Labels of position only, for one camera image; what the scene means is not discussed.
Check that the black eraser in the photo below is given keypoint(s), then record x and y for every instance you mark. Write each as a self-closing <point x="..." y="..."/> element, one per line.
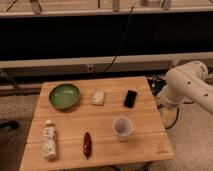
<point x="130" y="98"/>

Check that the green bowl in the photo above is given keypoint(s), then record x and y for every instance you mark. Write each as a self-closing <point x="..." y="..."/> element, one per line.
<point x="64" y="96"/>

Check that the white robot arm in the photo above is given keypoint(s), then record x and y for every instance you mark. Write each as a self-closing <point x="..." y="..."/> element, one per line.
<point x="184" y="81"/>

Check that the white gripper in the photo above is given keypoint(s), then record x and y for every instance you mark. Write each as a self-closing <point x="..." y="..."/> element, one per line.
<point x="168" y="105"/>

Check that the red chili pepper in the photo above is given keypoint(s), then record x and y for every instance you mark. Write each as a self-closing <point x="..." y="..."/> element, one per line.
<point x="87" y="146"/>

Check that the wooden board table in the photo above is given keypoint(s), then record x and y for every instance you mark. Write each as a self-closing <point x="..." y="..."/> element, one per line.
<point x="148" y="141"/>

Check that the white tube bottle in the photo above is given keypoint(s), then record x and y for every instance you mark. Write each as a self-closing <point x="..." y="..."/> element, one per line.
<point x="49" y="141"/>

